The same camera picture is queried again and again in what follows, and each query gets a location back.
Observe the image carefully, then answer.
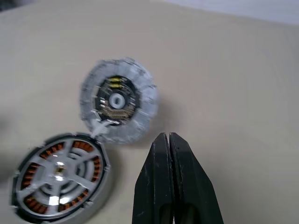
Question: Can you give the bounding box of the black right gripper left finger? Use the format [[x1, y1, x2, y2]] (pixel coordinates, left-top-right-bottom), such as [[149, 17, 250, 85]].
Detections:
[[132, 132, 175, 224]]

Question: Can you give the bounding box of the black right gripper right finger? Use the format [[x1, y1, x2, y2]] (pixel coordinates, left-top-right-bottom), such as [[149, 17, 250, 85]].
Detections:
[[169, 132, 223, 224]]

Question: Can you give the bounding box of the grey tape roll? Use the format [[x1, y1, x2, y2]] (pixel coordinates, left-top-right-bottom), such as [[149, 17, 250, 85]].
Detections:
[[79, 56, 160, 145]]

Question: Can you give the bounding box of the grey spoked rotor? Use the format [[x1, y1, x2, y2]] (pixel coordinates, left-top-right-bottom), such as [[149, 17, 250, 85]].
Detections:
[[20, 139, 103, 213]]

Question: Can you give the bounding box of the grey motor housing with copper windings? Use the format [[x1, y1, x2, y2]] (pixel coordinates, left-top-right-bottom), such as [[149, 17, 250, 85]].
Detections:
[[8, 132, 110, 221]]

